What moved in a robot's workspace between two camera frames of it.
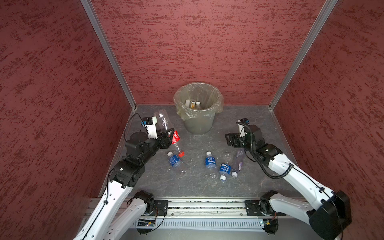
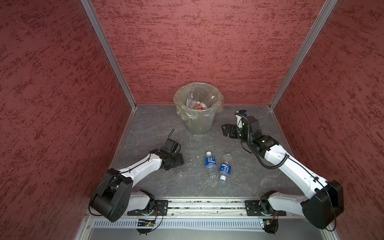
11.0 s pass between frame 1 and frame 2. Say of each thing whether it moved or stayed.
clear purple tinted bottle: moved
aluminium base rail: stayed
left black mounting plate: stayed
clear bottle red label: moved
